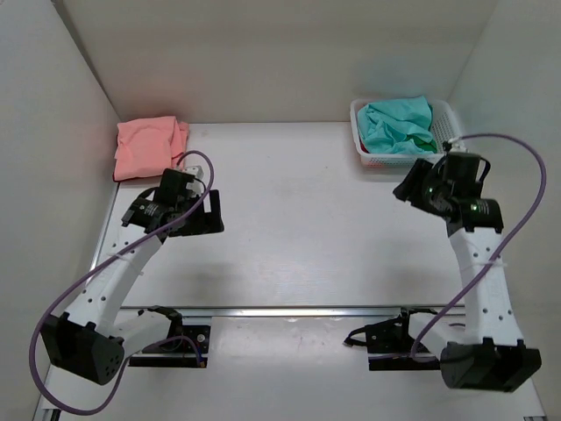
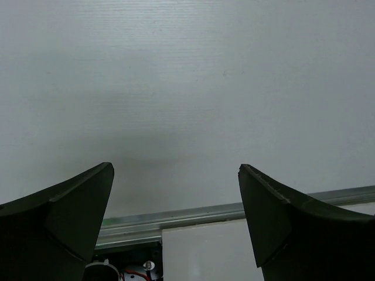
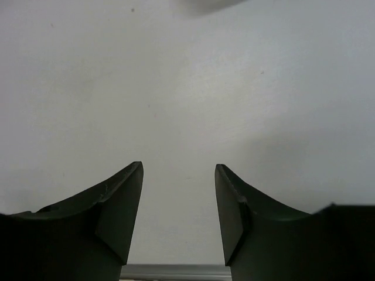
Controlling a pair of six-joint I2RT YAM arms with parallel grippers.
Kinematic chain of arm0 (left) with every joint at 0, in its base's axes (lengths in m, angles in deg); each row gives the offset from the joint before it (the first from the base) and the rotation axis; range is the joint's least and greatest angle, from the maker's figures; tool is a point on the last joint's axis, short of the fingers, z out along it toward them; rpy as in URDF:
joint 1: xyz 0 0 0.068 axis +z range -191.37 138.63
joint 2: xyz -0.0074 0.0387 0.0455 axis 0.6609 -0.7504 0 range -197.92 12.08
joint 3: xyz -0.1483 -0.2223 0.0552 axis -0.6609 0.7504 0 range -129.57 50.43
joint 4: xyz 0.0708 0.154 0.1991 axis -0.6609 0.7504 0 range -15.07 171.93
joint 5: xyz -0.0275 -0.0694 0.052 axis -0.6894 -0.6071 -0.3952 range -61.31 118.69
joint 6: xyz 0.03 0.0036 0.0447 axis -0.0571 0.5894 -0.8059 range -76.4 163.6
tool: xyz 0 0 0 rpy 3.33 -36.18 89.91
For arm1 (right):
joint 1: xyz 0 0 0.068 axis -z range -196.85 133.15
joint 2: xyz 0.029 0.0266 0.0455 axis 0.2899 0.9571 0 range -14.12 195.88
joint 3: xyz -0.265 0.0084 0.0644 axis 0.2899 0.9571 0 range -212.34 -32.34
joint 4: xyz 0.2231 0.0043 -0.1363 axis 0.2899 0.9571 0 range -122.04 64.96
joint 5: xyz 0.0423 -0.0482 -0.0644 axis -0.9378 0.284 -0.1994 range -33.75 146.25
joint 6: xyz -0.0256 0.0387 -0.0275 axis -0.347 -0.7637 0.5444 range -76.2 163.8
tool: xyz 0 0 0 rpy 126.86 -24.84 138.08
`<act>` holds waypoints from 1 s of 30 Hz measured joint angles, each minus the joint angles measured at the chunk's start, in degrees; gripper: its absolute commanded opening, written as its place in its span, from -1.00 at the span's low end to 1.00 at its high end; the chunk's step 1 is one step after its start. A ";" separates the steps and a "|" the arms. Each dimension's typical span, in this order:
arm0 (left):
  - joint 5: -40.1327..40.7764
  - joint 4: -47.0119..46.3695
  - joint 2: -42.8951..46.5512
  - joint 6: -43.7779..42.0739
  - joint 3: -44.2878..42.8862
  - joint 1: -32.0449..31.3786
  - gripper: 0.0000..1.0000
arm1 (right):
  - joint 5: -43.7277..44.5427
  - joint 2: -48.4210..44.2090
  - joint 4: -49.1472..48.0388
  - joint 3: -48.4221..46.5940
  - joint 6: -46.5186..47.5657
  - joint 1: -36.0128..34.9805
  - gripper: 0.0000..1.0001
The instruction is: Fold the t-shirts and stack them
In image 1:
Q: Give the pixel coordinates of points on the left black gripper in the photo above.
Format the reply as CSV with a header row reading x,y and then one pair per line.
x,y
210,220

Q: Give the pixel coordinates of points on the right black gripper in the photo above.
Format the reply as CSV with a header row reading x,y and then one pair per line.
x,y
408,190

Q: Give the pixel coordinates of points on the green t shirt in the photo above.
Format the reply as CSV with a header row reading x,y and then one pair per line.
x,y
426,146

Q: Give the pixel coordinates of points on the teal t shirt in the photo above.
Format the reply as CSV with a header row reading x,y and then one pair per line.
x,y
387,126

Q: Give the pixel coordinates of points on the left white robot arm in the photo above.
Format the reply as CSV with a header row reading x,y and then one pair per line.
x,y
86,340

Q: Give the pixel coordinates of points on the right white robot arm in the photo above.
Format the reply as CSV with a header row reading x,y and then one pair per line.
x,y
489,352

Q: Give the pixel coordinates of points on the white plastic basket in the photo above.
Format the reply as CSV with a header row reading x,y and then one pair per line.
x,y
444,126

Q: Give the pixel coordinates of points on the folded pink t shirt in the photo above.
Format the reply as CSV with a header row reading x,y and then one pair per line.
x,y
148,146

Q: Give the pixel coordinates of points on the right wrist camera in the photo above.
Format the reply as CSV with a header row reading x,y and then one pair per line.
x,y
454,145

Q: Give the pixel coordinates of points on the aluminium rail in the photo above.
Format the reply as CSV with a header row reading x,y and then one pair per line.
x,y
300,311

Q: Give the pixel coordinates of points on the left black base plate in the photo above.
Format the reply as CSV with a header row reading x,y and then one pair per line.
x,y
180,353

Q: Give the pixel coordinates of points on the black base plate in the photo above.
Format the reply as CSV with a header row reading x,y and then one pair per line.
x,y
180,353
388,344

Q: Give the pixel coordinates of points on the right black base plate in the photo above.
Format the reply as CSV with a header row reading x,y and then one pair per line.
x,y
388,344

